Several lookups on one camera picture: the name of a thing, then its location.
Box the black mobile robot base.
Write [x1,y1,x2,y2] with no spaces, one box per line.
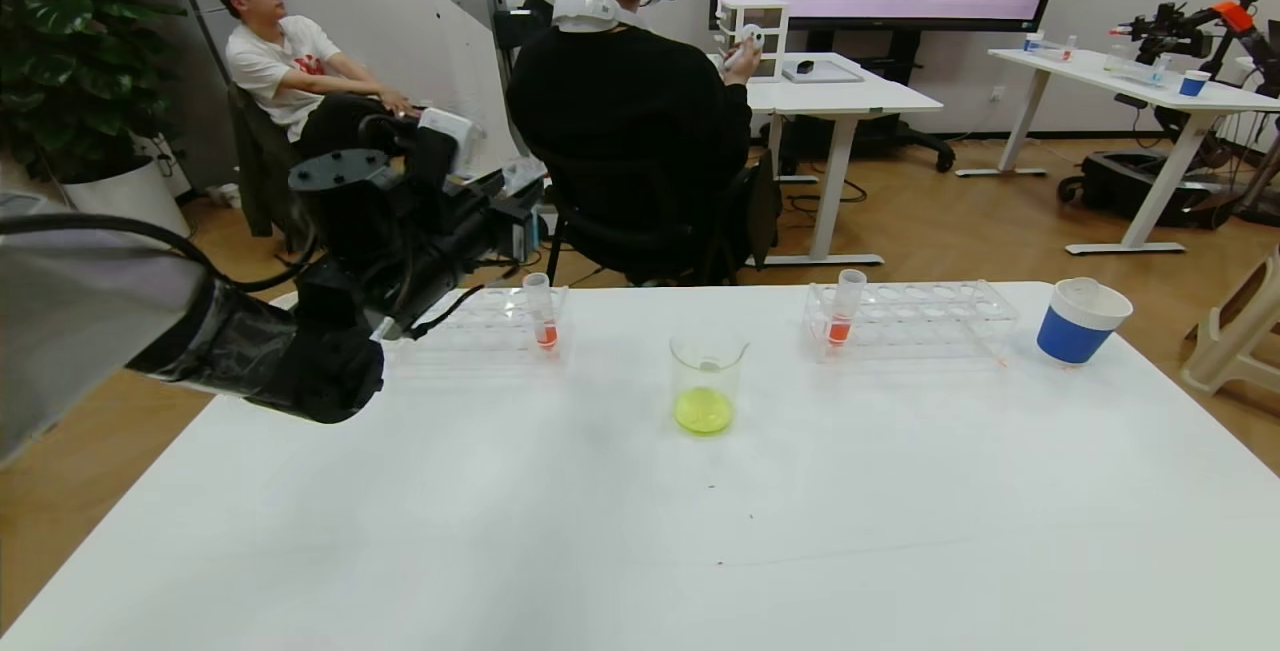
[1057,152,1243,230]

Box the red pigment test tube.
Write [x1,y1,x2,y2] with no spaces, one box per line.
[825,269,867,347]
[523,272,561,350]

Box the clear glass beaker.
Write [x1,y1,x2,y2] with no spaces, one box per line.
[669,324,750,436]

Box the clear acrylic test tube rack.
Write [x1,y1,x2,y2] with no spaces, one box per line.
[802,280,1019,365]
[385,286,571,365]

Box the black office chair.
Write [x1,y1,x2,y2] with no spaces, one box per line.
[540,146,782,288]

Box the person in black sweater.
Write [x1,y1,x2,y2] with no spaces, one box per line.
[505,0,767,287]

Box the white handheld controller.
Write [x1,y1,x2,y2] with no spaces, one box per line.
[722,23,767,73]

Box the white desk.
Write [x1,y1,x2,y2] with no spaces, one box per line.
[955,48,1280,258]
[745,53,944,268]

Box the grey tablet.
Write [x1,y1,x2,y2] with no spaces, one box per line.
[782,61,865,87]

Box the white neck band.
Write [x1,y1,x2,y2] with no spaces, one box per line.
[552,0,642,35]

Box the black display stand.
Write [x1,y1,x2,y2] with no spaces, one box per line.
[780,31,957,175]

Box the white drawer organizer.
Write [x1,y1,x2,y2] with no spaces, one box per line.
[718,0,790,84]

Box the white robot tower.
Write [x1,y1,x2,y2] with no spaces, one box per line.
[437,0,533,164]

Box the dark green jacket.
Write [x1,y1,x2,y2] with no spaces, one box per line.
[228,81,303,238]

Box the person in white shirt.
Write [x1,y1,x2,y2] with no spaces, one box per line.
[210,0,453,164]

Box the blue white paper cup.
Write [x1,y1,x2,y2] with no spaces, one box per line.
[1036,277,1134,366]

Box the beige plastic stool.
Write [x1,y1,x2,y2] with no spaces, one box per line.
[1180,244,1280,397]

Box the green leafy plant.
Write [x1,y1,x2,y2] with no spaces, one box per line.
[0,0,191,187]

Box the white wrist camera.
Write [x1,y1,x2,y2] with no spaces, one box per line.
[418,109,489,181]

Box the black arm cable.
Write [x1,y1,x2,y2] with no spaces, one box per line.
[0,213,321,294]

